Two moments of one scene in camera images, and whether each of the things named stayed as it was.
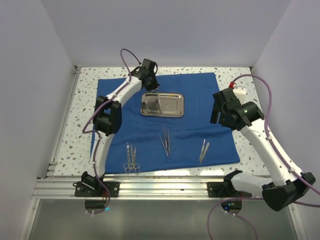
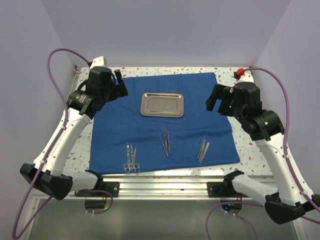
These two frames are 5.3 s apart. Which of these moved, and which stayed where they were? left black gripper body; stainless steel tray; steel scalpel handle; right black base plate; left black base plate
Moved: left black gripper body
Stayed: stainless steel tray; right black base plate; left black base plate; steel scalpel handle
